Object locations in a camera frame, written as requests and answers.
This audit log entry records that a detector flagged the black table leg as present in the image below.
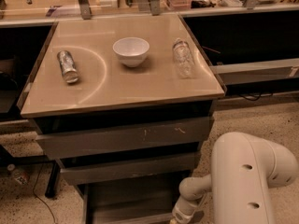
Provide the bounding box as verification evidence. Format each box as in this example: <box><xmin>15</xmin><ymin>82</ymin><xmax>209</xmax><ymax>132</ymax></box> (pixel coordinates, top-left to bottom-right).
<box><xmin>45</xmin><ymin>162</ymin><xmax>60</xmax><ymax>199</ymax></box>

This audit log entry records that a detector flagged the grey bottom drawer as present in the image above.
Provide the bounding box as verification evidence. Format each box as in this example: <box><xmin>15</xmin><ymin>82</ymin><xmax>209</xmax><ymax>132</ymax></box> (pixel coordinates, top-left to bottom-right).
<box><xmin>82</xmin><ymin>171</ymin><xmax>191</xmax><ymax>224</ymax></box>

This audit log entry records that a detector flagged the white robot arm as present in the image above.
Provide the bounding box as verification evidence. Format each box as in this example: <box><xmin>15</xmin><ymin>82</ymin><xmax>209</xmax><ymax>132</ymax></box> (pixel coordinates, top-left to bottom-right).
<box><xmin>171</xmin><ymin>132</ymin><xmax>298</xmax><ymax>224</ymax></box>

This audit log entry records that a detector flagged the beige top drawer cabinet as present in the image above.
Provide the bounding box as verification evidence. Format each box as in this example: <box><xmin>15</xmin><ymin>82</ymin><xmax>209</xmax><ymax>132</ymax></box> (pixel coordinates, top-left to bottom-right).
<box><xmin>19</xmin><ymin>15</ymin><xmax>224</xmax><ymax>119</ymax></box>

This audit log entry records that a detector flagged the white ceramic bowl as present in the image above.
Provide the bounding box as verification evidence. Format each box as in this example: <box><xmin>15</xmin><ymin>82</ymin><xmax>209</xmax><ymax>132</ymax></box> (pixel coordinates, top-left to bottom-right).
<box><xmin>112</xmin><ymin>37</ymin><xmax>150</xmax><ymax>67</ymax></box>

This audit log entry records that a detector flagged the grey top drawer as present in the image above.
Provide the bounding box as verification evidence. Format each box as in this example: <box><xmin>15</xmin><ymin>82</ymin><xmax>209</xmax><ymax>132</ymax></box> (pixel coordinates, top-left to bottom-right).
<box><xmin>36</xmin><ymin>117</ymin><xmax>214</xmax><ymax>160</ymax></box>

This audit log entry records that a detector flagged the grey middle drawer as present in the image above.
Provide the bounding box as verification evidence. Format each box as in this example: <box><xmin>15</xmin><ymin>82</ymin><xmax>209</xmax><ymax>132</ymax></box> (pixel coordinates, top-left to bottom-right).
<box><xmin>61</xmin><ymin>152</ymin><xmax>199</xmax><ymax>185</ymax></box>

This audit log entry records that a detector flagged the small bottle on floor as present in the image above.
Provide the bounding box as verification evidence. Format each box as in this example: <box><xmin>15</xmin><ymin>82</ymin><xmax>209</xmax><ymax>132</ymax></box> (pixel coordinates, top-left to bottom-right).
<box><xmin>7</xmin><ymin>164</ymin><xmax>29</xmax><ymax>185</ymax></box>

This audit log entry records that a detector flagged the silver metal can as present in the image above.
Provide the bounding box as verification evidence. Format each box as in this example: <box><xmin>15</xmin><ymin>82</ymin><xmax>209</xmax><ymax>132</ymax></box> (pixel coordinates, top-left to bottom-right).
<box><xmin>57</xmin><ymin>50</ymin><xmax>78</xmax><ymax>84</ymax></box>

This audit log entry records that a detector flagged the grey drawer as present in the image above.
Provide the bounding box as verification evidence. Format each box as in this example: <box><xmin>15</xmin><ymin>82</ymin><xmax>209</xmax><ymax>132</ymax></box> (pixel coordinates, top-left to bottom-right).
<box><xmin>61</xmin><ymin>152</ymin><xmax>199</xmax><ymax>185</ymax></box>
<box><xmin>82</xmin><ymin>171</ymin><xmax>191</xmax><ymax>224</ymax></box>
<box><xmin>36</xmin><ymin>117</ymin><xmax>214</xmax><ymax>160</ymax></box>

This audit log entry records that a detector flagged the grey metal shelf bracket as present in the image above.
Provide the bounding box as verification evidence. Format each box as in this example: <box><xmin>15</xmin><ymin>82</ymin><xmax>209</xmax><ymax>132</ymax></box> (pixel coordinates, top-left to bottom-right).
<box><xmin>78</xmin><ymin>0</ymin><xmax>92</xmax><ymax>20</ymax></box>

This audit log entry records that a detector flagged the grey horizontal rail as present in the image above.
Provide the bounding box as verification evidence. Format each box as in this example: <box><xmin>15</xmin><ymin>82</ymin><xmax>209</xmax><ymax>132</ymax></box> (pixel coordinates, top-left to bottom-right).
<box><xmin>210</xmin><ymin>58</ymin><xmax>299</xmax><ymax>85</ymax></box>

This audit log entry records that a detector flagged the clear plastic bottle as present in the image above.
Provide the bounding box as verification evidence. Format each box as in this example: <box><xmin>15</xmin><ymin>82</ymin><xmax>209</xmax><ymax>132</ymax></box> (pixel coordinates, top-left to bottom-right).
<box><xmin>172</xmin><ymin>38</ymin><xmax>195</xmax><ymax>78</ymax></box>

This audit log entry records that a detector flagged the black floor cable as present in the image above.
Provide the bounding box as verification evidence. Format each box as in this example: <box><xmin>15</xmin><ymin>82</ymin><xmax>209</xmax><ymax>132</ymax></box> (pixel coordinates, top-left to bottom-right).
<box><xmin>32</xmin><ymin>163</ymin><xmax>58</xmax><ymax>224</ymax></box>

